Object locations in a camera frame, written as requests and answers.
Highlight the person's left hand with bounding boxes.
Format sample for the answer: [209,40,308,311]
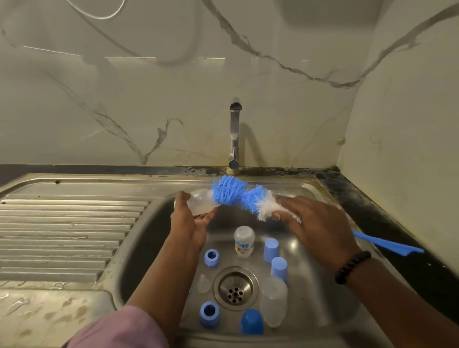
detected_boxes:
[168,190,220,253]

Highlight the person's right hand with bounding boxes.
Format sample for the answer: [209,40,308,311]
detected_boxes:
[273,195,362,275]

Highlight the translucent bottle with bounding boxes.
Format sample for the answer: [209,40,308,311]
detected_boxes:
[258,274,290,329]
[174,187,220,218]

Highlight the blue cylindrical bottle cap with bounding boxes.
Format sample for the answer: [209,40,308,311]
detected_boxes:
[262,237,281,265]
[270,255,290,283]

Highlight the blue and white bottle brush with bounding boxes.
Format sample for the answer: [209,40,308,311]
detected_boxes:
[211,175,426,258]

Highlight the clear silicone nipple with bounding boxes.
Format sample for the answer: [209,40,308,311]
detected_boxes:
[196,273,214,295]

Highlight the cartoon print baby bottle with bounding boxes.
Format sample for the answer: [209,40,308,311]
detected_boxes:
[233,224,258,260]

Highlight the translucent bottle front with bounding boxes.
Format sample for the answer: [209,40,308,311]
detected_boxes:
[258,274,290,329]

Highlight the dark blue dome cap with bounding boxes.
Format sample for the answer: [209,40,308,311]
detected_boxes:
[240,307,266,337]

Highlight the person's left forearm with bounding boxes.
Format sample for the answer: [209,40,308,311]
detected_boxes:
[125,240,202,345]

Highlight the person's right forearm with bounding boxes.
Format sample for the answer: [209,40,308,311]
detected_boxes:
[343,260,459,348]

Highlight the metal sink drain strainer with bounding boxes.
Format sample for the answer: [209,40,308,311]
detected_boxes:
[211,264,261,312]

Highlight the chrome sink faucet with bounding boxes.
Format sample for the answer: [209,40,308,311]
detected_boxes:
[227,98,244,174]

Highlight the pink shirt sleeve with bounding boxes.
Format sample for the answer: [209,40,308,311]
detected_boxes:
[63,304,170,348]

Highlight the stainless steel sink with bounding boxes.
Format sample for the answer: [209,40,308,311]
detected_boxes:
[0,174,431,348]

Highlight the black bead bracelet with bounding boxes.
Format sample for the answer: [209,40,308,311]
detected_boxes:
[333,250,374,286]

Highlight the white cable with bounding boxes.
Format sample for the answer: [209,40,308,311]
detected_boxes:
[65,0,129,22]

